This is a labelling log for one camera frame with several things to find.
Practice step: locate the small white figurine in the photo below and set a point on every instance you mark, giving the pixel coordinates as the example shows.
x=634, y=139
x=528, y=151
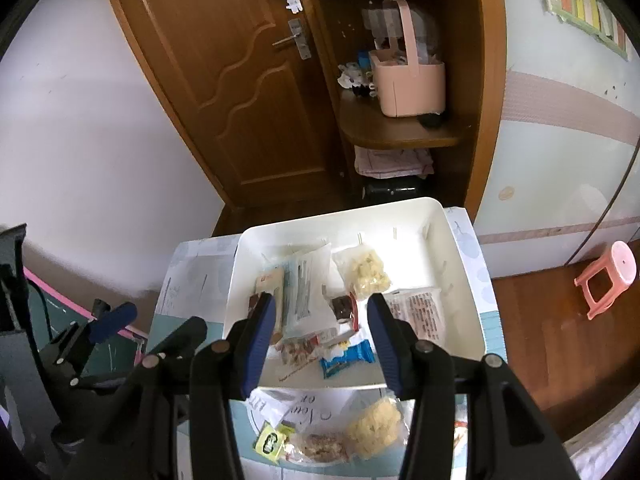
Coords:
x=355, y=77

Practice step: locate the white door sticker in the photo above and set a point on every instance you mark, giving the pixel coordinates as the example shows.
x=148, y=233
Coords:
x=294, y=1

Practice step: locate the clear printed packet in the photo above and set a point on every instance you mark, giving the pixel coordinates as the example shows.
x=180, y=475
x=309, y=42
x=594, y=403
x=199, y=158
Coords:
x=305, y=285

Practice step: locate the red and white snack packet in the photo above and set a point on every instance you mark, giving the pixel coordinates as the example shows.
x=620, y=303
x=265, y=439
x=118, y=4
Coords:
x=460, y=440

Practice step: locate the beige labelled snack packet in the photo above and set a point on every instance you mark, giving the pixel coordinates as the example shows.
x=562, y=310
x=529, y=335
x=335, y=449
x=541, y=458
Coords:
x=272, y=280

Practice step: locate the pink framed chalkboard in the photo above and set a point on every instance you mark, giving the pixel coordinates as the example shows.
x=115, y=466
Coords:
x=55, y=305

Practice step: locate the clear rice cake packet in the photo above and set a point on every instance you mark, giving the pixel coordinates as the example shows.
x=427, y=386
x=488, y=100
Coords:
x=420, y=310

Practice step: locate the black chalkboard clip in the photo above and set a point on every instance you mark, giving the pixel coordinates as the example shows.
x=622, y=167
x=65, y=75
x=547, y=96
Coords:
x=101, y=306

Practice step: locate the pink plastic stool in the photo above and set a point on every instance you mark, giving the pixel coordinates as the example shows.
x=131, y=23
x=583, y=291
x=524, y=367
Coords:
x=612, y=272

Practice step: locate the wall poster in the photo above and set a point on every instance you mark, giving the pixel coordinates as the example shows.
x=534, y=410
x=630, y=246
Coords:
x=580, y=0

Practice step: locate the dark snack packet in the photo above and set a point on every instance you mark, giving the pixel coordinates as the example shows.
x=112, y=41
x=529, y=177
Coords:
x=342, y=307

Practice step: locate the brown wooden door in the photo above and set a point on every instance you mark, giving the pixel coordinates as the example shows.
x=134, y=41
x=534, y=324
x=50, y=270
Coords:
x=200, y=85

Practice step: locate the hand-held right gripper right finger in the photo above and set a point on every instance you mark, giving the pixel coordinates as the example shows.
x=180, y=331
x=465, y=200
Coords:
x=387, y=345

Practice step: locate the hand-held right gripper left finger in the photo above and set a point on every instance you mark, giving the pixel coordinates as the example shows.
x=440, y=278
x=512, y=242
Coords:
x=257, y=345

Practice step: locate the pale blue wardrobe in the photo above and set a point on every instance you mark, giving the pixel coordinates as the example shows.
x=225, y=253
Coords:
x=550, y=160

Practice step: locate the yellow and white snack packet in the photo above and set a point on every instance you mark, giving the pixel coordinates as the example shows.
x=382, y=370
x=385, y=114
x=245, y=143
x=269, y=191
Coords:
x=272, y=442

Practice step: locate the checked cloth on chair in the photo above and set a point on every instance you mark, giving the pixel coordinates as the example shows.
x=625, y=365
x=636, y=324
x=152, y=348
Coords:
x=600, y=452

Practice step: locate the white plastic storage bin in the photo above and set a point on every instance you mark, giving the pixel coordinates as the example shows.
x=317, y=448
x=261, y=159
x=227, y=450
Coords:
x=415, y=230

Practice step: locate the white paper sheet with writing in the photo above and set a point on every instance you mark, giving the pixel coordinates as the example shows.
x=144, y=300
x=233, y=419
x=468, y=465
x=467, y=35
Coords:
x=305, y=407

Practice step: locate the clear bag of yellow puffs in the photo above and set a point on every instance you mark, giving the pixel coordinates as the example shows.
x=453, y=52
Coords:
x=367, y=272
x=375, y=425

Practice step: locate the blue snack packet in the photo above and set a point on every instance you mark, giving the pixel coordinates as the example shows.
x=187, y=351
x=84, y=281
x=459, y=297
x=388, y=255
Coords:
x=347, y=357

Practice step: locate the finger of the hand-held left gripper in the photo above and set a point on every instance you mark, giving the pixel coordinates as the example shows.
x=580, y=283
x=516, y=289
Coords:
x=112, y=322
x=192, y=332

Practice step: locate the printed tablecloth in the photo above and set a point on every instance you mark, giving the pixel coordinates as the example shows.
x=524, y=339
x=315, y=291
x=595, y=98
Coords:
x=200, y=270

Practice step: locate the wooden corner shelf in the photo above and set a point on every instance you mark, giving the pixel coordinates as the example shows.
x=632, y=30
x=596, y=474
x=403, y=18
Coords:
x=390, y=130

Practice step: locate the brown cracker packet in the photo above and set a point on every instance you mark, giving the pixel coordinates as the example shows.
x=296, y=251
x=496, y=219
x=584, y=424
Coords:
x=320, y=447

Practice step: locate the teal striped table mat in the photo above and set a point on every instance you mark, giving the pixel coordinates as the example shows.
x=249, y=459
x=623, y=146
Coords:
x=492, y=335

